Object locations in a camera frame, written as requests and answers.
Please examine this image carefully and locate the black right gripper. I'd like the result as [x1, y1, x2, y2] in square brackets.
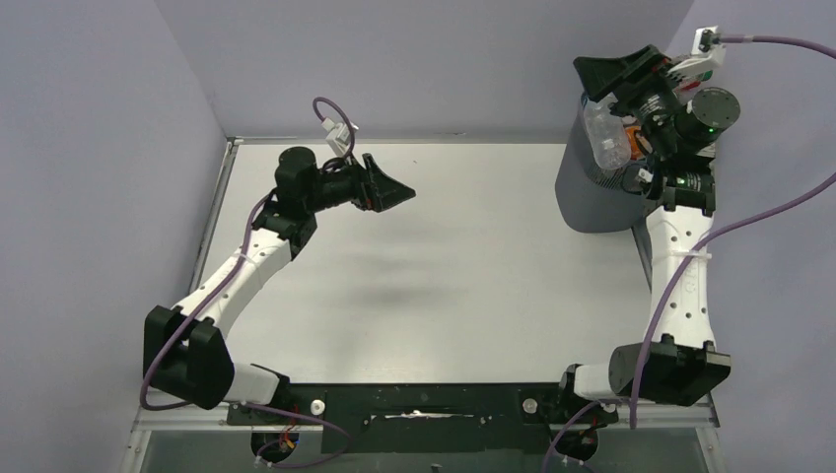
[570, 45, 684, 157]

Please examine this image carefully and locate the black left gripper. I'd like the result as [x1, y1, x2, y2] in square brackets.
[304, 151, 414, 214]

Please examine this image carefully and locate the crushed clear bottle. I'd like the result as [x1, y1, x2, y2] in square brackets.
[582, 94, 632, 170]

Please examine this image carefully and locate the orange juice bottle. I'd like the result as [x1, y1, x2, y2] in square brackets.
[624, 125, 651, 161]

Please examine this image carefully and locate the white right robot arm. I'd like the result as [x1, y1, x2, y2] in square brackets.
[554, 45, 740, 421]

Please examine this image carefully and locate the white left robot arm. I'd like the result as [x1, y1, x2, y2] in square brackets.
[140, 147, 416, 411]

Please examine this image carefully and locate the grey mesh waste bin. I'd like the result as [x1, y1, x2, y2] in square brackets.
[554, 99, 645, 234]

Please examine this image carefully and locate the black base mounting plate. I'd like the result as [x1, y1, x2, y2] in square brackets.
[227, 376, 619, 462]

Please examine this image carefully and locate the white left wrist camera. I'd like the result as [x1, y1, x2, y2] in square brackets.
[321, 118, 357, 158]

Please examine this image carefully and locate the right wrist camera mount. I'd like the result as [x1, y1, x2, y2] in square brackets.
[666, 26, 726, 89]

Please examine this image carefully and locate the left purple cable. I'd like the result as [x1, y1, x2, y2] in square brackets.
[140, 97, 357, 471]

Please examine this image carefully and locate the purple cable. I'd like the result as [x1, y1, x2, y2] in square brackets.
[540, 34, 836, 473]
[140, 97, 357, 471]

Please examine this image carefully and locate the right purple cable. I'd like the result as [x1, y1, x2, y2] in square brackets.
[540, 34, 836, 473]

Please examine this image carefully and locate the aluminium frame rail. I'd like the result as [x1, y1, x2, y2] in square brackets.
[636, 391, 720, 429]

